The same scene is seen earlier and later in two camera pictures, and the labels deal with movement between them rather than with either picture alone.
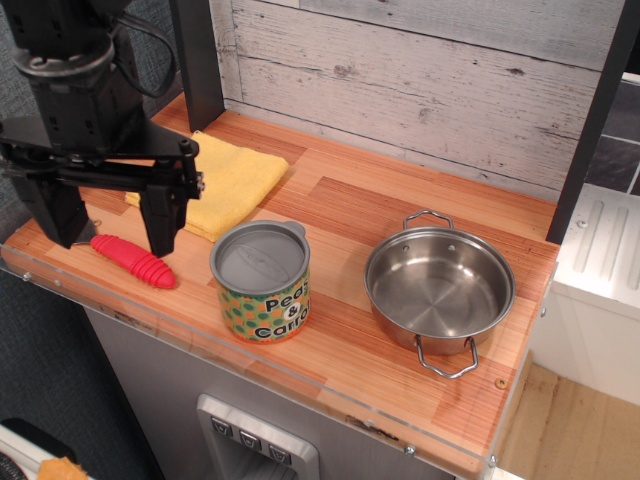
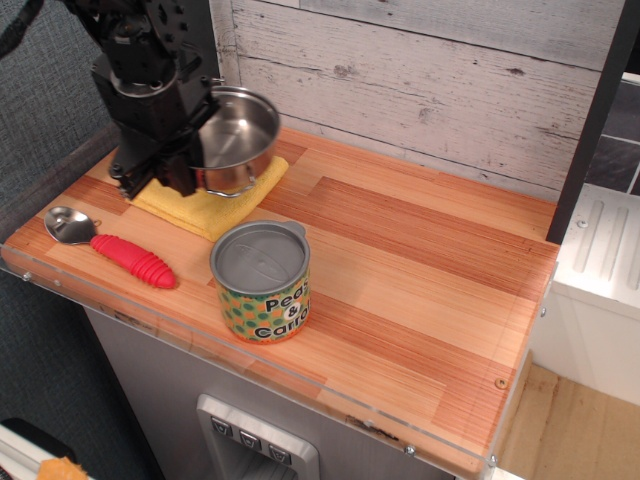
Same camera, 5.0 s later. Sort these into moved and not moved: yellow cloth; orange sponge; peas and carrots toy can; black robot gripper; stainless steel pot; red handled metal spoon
Moved: stainless steel pot; black robot gripper
Not moved: orange sponge; red handled metal spoon; peas and carrots toy can; yellow cloth
